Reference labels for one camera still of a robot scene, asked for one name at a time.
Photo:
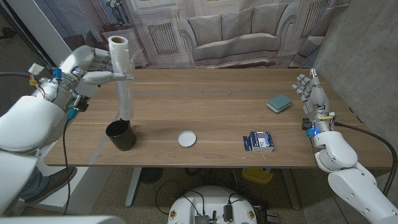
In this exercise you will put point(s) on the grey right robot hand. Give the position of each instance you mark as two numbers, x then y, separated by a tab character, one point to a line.
317	102

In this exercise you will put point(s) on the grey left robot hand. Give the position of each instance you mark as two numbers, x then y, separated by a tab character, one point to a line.
87	62

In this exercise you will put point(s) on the clear plastic wrap roll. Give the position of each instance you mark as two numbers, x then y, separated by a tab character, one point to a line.
124	99

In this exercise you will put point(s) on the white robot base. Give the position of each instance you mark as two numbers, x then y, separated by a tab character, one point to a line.
211	199

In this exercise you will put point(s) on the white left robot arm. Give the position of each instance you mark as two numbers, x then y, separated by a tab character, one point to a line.
28	124

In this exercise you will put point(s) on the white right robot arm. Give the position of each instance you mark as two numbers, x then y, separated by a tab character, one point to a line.
351	183

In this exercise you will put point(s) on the blue and white package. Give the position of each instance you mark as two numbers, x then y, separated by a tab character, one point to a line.
259	141

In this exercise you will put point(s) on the black cup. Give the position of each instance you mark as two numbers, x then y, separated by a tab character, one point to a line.
122	140

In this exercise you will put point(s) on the white jar lid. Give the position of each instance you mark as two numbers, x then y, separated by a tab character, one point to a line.
187	138

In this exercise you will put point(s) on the teal sponge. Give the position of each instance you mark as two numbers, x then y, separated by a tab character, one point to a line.
279	103

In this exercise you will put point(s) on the white pillar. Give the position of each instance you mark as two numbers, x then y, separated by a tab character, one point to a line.
40	28

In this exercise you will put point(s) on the grey table leg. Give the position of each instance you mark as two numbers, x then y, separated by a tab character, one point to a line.
290	189

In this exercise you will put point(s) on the yellow object under table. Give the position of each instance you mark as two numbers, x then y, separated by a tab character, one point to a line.
257	175

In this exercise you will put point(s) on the printed living room backdrop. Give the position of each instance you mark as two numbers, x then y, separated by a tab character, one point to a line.
236	31

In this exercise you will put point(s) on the grey shoe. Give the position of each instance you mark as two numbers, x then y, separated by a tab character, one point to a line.
56	182

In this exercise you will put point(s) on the black round floor fan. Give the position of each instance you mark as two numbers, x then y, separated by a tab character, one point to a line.
151	175

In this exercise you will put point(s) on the white table leg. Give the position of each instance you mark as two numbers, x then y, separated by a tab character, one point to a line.
133	186

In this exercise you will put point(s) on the person leg in jeans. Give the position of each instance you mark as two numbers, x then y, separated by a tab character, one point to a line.
29	186

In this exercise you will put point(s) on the white robot torso edge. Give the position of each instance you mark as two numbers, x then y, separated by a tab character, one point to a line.
62	220

